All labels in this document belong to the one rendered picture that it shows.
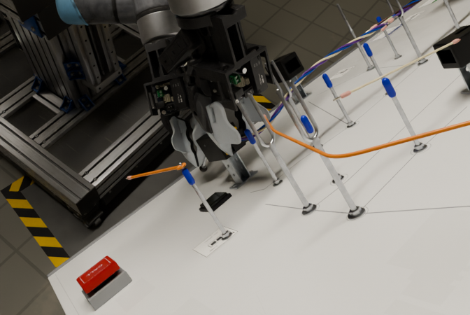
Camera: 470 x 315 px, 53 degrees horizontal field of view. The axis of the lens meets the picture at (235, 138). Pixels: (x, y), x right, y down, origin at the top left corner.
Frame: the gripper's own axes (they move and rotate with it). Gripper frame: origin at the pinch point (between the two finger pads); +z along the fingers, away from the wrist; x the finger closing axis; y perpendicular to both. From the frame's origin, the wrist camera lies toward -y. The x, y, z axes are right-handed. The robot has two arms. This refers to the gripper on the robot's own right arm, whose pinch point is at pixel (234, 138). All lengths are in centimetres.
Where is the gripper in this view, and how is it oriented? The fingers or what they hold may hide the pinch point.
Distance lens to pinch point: 68.1
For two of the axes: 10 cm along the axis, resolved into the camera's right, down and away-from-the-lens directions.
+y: 6.7, 2.5, -7.0
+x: 7.0, -5.4, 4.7
